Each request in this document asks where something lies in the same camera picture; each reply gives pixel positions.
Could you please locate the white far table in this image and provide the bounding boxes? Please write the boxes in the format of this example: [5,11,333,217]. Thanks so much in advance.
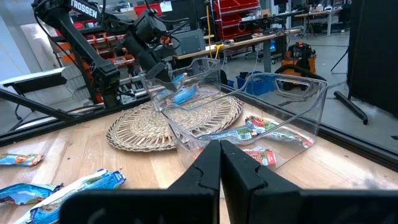
[294,7,343,35]

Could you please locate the red storage bin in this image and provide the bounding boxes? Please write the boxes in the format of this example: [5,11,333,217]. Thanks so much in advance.
[238,0,260,9]
[133,3,162,17]
[213,0,241,14]
[217,27,249,40]
[221,14,261,28]

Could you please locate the black stand foot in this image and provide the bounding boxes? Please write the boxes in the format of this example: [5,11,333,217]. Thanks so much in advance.
[334,90,369,126]

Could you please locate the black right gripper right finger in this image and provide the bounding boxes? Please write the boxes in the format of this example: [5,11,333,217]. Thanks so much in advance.
[220,139,398,224]

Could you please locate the black aluminium table frame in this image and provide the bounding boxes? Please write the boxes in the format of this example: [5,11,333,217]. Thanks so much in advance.
[0,83,398,174]

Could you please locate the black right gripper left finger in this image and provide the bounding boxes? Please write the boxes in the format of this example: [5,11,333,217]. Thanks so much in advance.
[58,139,222,224]

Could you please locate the black backdrop panel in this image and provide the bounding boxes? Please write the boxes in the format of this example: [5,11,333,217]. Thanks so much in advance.
[347,0,398,116]

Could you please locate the grey bench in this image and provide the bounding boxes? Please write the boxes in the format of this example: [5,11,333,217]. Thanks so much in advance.
[0,67,68,96]

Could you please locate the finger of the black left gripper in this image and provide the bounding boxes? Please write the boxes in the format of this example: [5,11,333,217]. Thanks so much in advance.
[146,63,175,91]
[157,62,178,91]

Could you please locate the orange black shop vacuum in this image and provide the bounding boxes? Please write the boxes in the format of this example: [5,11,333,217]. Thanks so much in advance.
[275,41,327,82]

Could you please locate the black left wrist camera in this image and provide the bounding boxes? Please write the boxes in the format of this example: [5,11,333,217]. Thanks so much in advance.
[133,8,164,44]

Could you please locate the yellow cable with plug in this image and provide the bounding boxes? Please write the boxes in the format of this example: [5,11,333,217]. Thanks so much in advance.
[205,4,224,59]

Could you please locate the grey metal box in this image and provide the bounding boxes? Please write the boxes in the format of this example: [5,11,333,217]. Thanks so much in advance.
[173,29,206,57]

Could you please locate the blue white granola bar wrapper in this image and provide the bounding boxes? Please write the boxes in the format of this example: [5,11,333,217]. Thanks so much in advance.
[30,170,127,224]
[0,182,63,206]
[14,169,108,224]

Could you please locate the clear plastic bin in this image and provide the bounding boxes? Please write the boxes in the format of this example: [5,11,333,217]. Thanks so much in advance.
[161,73,329,170]
[138,57,221,113]

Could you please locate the wooden workbench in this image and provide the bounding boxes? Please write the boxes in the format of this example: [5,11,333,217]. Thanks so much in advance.
[172,29,301,74]

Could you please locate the round woven straw placemat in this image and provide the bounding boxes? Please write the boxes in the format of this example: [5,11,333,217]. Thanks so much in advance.
[105,93,245,153]

